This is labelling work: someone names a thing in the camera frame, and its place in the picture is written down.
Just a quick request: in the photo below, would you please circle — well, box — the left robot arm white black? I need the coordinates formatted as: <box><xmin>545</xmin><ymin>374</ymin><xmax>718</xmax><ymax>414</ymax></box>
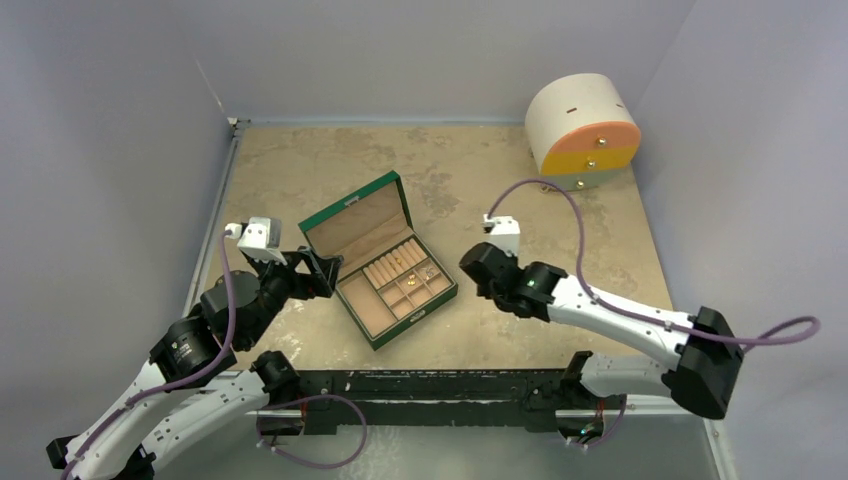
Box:
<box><xmin>46</xmin><ymin>247</ymin><xmax>343</xmax><ymax>479</ymax></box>

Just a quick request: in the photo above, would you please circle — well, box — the round drawer cabinet cream orange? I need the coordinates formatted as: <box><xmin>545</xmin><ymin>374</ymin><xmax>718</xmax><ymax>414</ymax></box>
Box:
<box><xmin>524</xmin><ymin>73</ymin><xmax>642</xmax><ymax>191</ymax></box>

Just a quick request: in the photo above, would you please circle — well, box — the aluminium frame rail left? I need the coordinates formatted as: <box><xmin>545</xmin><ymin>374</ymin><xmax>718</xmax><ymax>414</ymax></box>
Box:
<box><xmin>181</xmin><ymin>118</ymin><xmax>252</xmax><ymax>317</ymax></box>

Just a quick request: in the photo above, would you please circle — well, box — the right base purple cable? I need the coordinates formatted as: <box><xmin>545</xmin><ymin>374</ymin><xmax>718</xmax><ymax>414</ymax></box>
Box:
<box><xmin>563</xmin><ymin>397</ymin><xmax>629</xmax><ymax>453</ymax></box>

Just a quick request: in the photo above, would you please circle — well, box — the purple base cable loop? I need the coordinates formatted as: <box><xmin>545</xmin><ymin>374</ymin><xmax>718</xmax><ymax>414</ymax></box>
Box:
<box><xmin>255</xmin><ymin>393</ymin><xmax>366</xmax><ymax>469</ymax></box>

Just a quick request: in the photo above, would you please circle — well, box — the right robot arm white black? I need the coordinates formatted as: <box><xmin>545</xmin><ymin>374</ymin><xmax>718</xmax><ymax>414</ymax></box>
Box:
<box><xmin>459</xmin><ymin>242</ymin><xmax>744</xmax><ymax>420</ymax></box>

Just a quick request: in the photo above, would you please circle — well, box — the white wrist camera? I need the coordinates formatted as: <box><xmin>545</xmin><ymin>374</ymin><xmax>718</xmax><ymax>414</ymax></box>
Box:
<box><xmin>225</xmin><ymin>216</ymin><xmax>287</xmax><ymax>265</ymax></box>
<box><xmin>482</xmin><ymin>214</ymin><xmax>521</xmax><ymax>257</ymax></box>

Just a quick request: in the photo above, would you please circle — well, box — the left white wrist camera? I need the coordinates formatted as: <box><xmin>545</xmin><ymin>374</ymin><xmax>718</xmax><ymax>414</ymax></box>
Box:
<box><xmin>225</xmin><ymin>216</ymin><xmax>287</xmax><ymax>265</ymax></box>

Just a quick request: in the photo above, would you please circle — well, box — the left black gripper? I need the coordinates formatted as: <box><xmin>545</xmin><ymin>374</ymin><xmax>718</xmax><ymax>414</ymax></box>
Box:
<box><xmin>241</xmin><ymin>243</ymin><xmax>341</xmax><ymax>347</ymax></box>

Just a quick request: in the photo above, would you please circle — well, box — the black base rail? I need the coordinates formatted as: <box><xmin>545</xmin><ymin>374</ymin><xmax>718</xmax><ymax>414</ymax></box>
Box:
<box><xmin>258</xmin><ymin>368</ymin><xmax>627</xmax><ymax>439</ymax></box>

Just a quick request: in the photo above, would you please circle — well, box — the green jewelry box with lid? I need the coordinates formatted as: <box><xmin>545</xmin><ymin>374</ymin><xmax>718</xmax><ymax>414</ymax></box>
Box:
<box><xmin>298</xmin><ymin>171</ymin><xmax>459</xmax><ymax>351</ymax></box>

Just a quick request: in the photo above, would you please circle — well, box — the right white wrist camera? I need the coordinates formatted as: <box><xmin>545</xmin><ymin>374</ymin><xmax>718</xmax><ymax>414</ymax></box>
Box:
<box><xmin>482</xmin><ymin>214</ymin><xmax>521</xmax><ymax>257</ymax></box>

